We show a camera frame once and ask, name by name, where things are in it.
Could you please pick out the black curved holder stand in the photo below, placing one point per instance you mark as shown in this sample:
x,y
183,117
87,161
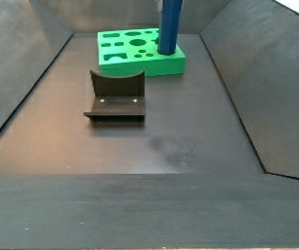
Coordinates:
x,y
119,96

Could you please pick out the blue hexagon prism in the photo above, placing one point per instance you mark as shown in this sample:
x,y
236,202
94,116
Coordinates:
x,y
170,9

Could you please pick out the green shape sorter board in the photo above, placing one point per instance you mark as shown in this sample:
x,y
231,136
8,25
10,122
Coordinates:
x,y
128,51

